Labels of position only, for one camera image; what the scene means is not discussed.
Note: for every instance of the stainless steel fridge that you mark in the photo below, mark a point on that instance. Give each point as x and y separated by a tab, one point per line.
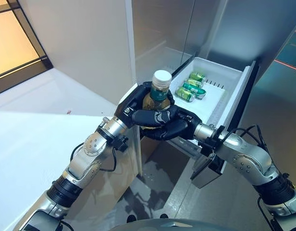
167	36

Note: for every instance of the white fridge drawer steel front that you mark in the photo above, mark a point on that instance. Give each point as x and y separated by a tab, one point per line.
217	96

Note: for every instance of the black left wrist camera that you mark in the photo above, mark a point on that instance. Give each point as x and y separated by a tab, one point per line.
120	143

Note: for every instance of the grey robot torso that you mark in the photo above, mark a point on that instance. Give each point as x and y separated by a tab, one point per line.
184	225

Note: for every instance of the black framed lit window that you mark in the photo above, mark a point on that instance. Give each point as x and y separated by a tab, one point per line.
10	41

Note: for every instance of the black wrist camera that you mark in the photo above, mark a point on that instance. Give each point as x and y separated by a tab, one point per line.
120	143
208	144

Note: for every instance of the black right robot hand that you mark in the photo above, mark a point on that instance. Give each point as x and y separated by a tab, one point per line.
181	127

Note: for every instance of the steel lower fridge drawer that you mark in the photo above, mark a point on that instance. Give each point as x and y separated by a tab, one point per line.
150	146

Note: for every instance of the black right robot foot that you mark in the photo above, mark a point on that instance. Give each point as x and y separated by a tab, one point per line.
163	215

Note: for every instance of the black robot foot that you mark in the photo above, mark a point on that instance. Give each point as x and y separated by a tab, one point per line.
131	218
163	215

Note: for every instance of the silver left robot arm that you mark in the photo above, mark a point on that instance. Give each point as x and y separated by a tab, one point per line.
87	158

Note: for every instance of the yellow tea bottle white cap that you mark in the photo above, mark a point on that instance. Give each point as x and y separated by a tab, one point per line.
159	95

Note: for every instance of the dark green drink can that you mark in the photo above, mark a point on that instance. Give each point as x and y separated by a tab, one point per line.
194	91

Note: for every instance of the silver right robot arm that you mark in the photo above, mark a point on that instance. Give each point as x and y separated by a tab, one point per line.
248	158

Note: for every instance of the black left robot foot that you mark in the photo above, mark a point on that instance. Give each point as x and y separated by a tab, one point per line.
131	218

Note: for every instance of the light green drink can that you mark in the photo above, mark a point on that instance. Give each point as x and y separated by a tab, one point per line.
194	83
196	76
185	93

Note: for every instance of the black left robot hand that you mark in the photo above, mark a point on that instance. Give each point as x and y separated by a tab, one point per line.
127	108

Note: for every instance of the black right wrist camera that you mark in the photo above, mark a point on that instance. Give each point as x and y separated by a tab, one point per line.
208	144

